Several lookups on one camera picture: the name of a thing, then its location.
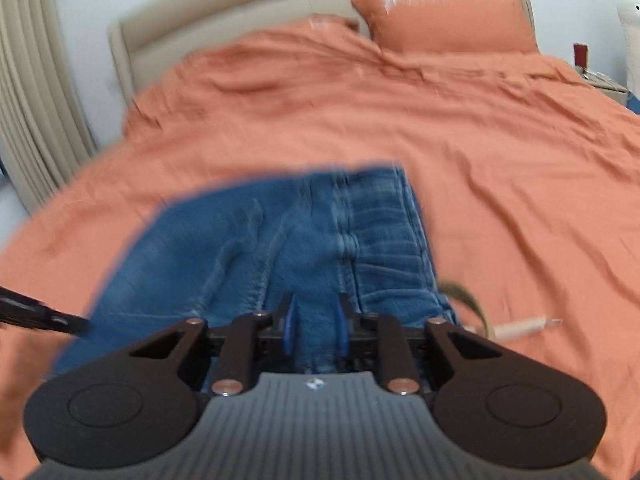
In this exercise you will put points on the orange pillow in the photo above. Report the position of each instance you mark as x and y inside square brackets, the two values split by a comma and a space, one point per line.
[326, 21]
[442, 26]

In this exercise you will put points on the beige upholstered headboard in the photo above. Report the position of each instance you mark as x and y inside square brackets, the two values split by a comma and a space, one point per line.
[280, 15]

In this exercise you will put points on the white alpaca plush right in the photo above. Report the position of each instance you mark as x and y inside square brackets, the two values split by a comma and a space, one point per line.
[628, 13]

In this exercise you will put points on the blue denim jeans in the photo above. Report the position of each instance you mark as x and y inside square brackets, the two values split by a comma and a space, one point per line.
[238, 251]

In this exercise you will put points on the beige curtain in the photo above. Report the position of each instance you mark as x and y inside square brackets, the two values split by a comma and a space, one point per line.
[45, 138]

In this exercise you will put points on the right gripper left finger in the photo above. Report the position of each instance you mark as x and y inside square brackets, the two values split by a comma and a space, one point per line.
[139, 402]

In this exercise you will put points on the orange duvet cover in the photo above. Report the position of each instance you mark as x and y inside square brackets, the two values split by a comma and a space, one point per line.
[528, 180]

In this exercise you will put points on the dark red cup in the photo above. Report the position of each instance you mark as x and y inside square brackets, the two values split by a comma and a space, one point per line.
[580, 55]

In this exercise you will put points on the beige right nightstand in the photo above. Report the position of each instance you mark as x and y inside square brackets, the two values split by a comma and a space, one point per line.
[607, 86]

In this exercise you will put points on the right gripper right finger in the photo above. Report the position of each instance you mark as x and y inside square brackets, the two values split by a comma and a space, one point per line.
[492, 402]

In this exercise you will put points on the orange pillow left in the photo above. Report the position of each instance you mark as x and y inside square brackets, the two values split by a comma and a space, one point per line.
[326, 21]

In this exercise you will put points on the orange pillow right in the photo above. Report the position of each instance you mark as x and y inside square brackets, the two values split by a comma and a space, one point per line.
[442, 26]

